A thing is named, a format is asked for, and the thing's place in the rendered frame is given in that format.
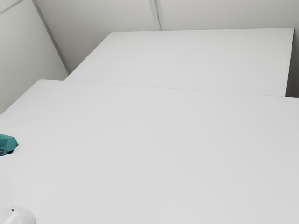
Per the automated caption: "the teal faceted mug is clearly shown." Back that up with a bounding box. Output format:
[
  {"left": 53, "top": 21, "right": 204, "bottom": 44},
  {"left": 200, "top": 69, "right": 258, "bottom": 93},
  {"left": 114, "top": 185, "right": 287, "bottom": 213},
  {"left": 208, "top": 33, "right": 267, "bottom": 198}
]
[{"left": 0, "top": 134, "right": 18, "bottom": 157}]

